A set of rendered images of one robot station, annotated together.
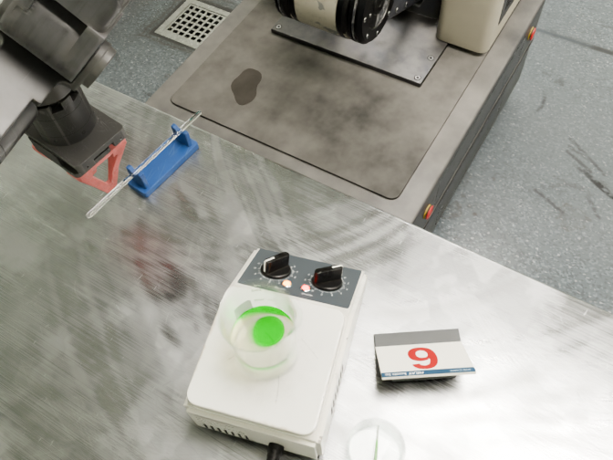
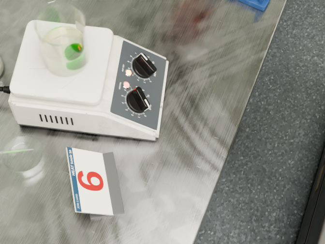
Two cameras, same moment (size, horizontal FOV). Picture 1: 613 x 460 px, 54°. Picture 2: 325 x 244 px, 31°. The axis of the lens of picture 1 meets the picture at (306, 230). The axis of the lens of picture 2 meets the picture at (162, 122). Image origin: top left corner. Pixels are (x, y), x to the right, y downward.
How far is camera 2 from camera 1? 47 cm
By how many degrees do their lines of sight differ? 34
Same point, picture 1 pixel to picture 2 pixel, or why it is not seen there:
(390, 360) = (86, 158)
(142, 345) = (90, 11)
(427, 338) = (113, 189)
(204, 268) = (153, 35)
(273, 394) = (35, 66)
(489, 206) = not seen: outside the picture
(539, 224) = not seen: outside the picture
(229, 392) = (35, 42)
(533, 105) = not seen: outside the picture
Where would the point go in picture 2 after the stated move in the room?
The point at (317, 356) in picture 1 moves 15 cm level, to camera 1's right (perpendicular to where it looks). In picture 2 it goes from (63, 88) to (85, 195)
